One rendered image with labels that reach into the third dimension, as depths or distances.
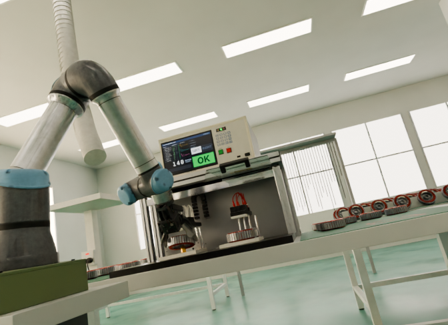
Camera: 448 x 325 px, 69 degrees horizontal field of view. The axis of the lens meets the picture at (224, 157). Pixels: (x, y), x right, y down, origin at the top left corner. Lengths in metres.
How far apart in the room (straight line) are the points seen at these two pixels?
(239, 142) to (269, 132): 6.54
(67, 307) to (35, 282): 0.08
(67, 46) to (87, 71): 2.16
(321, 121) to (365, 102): 1.05
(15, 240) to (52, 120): 0.40
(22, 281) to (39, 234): 0.13
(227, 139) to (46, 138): 0.77
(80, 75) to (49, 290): 0.60
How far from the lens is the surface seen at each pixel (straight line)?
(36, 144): 1.07
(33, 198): 0.87
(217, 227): 1.59
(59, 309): 0.75
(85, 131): 2.70
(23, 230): 0.86
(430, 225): 1.08
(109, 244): 9.09
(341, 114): 8.14
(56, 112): 1.12
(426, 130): 8.38
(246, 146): 1.48
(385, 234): 1.05
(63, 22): 3.38
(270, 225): 1.55
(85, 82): 1.07
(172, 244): 1.33
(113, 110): 1.05
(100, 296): 0.84
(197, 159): 1.52
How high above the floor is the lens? 0.79
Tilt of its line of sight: 14 degrees up
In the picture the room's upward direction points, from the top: 12 degrees counter-clockwise
